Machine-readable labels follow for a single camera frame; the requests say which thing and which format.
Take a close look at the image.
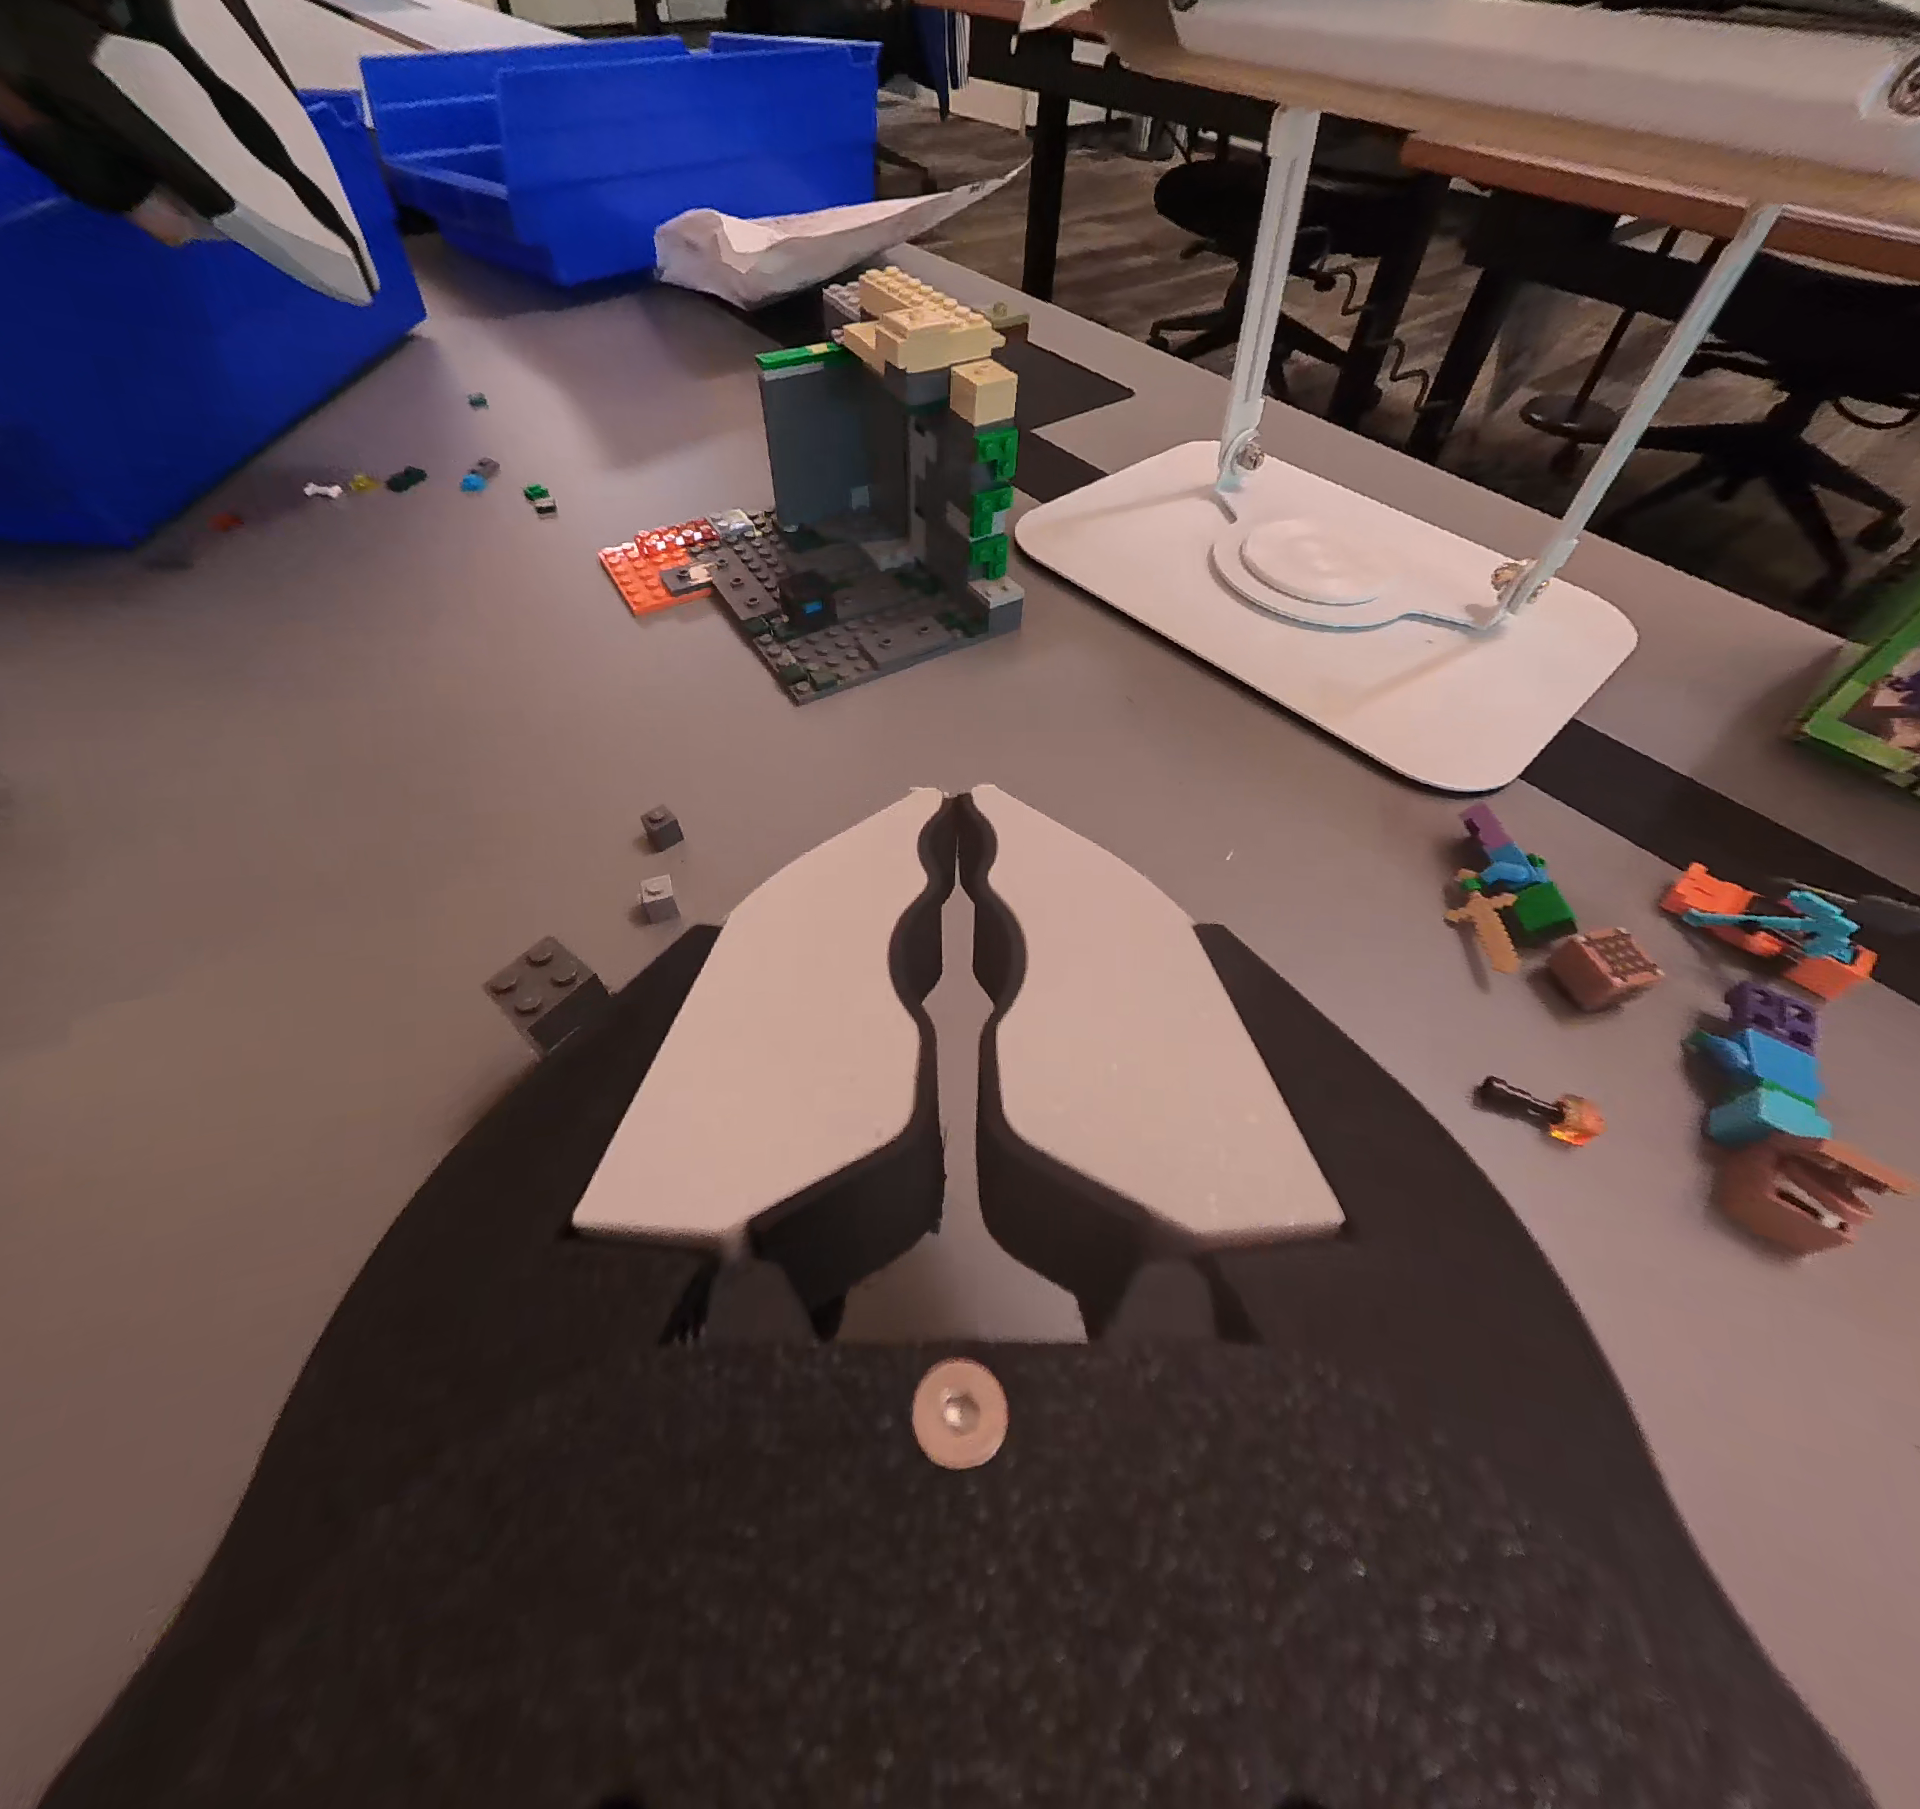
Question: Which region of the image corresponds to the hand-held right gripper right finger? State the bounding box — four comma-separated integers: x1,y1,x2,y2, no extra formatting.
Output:
967,784,1351,1251

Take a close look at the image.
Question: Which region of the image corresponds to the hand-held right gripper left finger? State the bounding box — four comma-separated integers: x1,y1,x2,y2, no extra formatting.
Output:
574,786,962,1251

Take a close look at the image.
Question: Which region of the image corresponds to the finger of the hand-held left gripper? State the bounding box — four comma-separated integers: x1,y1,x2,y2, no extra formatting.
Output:
150,0,389,299
95,26,380,308

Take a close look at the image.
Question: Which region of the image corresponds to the grey brick assembly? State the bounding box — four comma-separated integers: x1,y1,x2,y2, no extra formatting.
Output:
484,933,615,1066

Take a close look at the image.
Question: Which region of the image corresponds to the grey desk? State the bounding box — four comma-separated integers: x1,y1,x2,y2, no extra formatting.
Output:
0,225,1920,1809

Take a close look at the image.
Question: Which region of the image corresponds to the blue plastic storage bin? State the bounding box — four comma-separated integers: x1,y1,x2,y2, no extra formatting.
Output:
0,91,431,551
361,31,886,292

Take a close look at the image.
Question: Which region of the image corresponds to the tan toy sword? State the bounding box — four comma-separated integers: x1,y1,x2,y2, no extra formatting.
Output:
1444,892,1525,985

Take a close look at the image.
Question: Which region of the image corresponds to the group of tiny loose pieces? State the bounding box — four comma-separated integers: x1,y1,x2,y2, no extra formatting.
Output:
212,392,565,534

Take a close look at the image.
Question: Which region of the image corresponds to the white book stand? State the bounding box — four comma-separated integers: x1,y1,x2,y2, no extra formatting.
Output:
1017,0,1920,795

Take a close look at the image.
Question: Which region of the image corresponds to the brown toy block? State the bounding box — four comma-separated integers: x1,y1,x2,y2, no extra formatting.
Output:
1546,927,1668,1017

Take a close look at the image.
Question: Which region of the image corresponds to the white crumpled paper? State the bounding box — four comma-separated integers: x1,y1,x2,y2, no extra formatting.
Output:
655,158,1036,311

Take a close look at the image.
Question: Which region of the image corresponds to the orange blue toy figure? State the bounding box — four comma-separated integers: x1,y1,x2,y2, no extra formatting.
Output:
1658,860,1884,1004

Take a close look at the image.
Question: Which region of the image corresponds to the toy brick building model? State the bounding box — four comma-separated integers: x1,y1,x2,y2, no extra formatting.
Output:
596,265,1032,710

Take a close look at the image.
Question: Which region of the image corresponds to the purple headed blue toy figure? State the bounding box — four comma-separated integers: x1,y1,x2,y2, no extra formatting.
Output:
1683,982,1840,1148

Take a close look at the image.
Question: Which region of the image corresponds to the green toy set box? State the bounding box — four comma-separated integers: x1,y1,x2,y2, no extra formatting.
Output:
1794,595,1920,799

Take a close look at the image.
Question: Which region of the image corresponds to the black office chair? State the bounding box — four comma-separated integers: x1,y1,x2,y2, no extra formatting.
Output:
1522,257,1908,602
1153,143,1449,418

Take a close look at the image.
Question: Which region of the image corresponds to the long wooden table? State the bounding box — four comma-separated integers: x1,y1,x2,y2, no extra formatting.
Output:
915,0,1920,409

